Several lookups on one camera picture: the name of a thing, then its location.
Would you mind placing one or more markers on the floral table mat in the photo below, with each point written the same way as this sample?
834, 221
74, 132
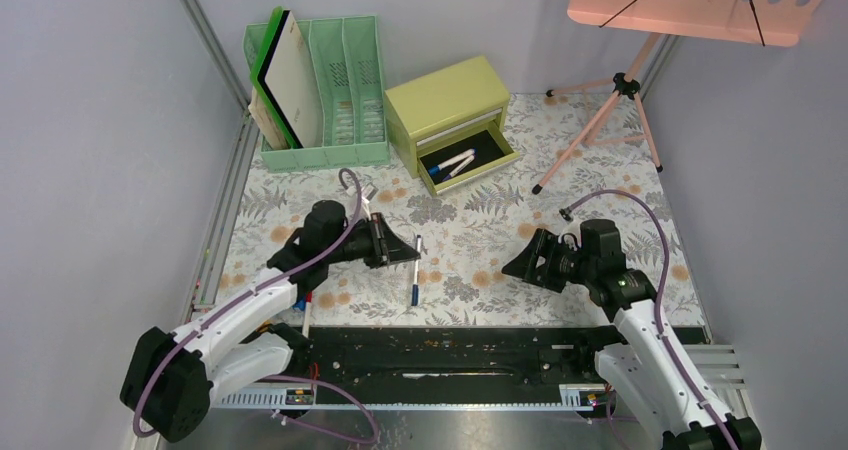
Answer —
471, 232

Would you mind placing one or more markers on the white perforated board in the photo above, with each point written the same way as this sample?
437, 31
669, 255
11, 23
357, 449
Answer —
293, 82

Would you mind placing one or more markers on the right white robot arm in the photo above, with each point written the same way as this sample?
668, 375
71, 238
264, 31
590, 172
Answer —
642, 359

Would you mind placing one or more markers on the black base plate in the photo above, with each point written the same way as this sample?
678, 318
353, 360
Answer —
455, 368

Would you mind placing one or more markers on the pink music stand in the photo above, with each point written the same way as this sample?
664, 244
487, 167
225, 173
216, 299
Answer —
765, 22

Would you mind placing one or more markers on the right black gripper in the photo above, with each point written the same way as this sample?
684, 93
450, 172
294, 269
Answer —
524, 264

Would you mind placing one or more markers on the yellow-green drawer cabinet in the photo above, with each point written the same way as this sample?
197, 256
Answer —
439, 115

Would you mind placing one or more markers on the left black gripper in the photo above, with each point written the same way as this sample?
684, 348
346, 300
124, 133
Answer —
387, 249

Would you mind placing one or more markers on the green Treehouse book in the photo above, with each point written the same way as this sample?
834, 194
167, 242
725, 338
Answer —
260, 129

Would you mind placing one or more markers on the white red marker pen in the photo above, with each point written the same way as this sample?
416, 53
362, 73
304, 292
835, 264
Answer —
307, 315

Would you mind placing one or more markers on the mint green file organizer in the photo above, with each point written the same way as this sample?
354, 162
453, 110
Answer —
347, 62

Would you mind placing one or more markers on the white blue marker pen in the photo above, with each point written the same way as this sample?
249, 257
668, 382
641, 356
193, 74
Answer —
459, 168

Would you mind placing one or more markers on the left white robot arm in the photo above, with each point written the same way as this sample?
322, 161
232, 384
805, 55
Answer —
174, 377

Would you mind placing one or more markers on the purple cartoon book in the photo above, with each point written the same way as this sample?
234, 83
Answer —
265, 126

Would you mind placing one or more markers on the slim blue white pen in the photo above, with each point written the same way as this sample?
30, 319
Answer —
415, 289

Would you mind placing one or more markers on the aluminium rail frame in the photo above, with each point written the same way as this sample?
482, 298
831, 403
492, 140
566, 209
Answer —
244, 136

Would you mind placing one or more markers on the green clip file folder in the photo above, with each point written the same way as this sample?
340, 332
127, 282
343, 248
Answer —
260, 70

